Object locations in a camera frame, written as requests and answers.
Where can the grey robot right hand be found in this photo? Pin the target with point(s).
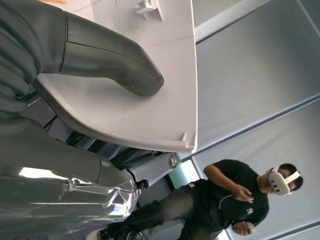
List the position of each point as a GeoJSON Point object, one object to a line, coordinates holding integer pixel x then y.
{"type": "Point", "coordinates": [50, 165]}

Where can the white VR headset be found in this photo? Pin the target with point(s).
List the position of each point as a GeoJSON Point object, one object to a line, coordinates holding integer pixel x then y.
{"type": "Point", "coordinates": [277, 182]}

